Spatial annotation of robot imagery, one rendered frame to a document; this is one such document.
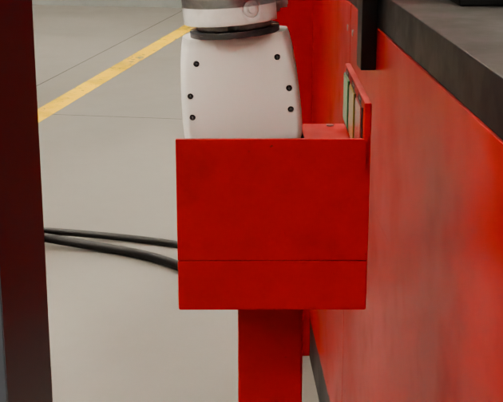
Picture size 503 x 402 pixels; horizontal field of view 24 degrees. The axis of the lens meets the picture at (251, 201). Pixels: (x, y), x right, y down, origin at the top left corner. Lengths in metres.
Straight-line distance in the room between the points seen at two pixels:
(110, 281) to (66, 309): 0.21
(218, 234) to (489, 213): 0.23
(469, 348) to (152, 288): 2.01
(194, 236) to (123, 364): 1.57
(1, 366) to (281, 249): 0.76
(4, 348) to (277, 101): 0.79
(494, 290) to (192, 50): 0.31
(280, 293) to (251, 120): 0.15
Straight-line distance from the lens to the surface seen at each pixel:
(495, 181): 0.90
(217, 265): 0.98
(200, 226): 0.97
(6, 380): 1.68
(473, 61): 0.97
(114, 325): 2.73
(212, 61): 0.96
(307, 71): 2.37
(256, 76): 0.97
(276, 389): 1.10
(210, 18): 0.95
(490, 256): 0.91
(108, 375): 2.48
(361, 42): 1.49
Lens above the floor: 1.02
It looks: 16 degrees down
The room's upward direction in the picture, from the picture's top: straight up
